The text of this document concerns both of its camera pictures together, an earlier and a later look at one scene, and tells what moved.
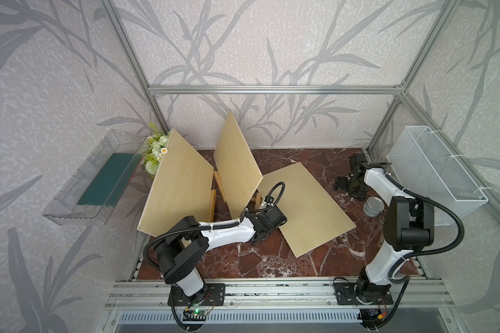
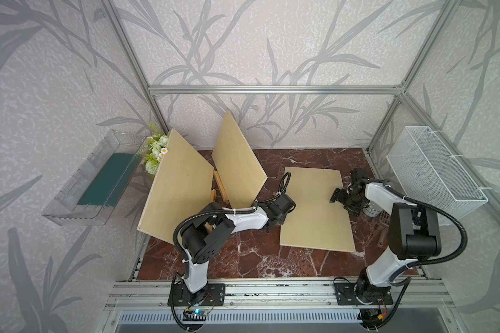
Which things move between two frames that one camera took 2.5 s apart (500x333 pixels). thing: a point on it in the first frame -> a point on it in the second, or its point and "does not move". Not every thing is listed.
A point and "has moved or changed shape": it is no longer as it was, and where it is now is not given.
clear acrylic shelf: (96, 191) does not move
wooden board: (182, 185) does not move
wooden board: (238, 173) does not move
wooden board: (313, 217) has moved or changed shape
